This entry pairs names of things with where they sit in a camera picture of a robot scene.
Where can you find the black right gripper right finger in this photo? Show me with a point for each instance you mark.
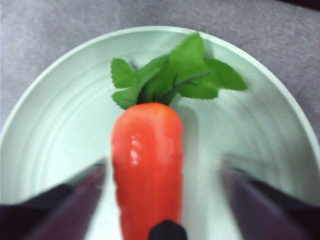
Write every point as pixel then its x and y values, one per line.
pixel 270 215

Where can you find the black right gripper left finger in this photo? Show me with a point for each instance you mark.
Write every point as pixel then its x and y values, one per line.
pixel 55 215

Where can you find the green plate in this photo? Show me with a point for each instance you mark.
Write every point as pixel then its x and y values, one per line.
pixel 62 125

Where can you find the orange carrot with green leaves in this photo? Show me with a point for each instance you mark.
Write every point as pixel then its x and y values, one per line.
pixel 147 175

